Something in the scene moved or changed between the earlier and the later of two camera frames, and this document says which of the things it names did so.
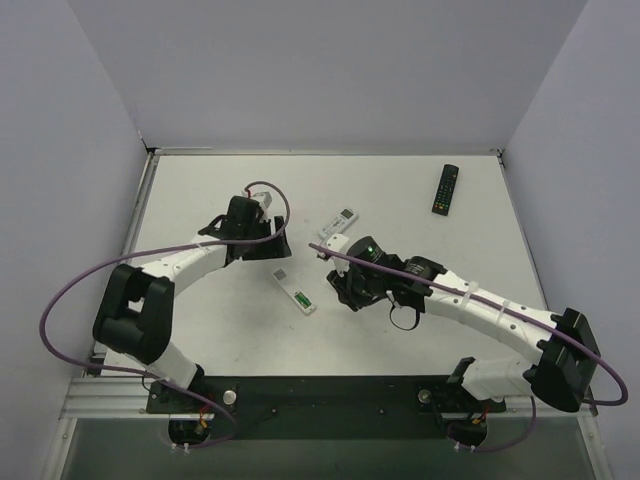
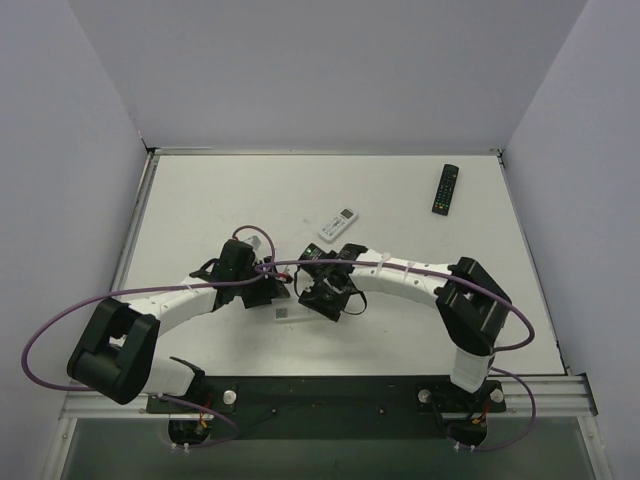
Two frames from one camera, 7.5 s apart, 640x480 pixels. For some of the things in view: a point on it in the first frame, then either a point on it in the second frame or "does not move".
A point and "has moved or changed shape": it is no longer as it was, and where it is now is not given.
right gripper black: x=347 y=288 → x=322 y=300
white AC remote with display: x=340 y=222 does not move
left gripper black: x=267 y=242 → x=270 y=292
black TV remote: x=445 y=189 does not move
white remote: x=304 y=302 has moved or changed shape
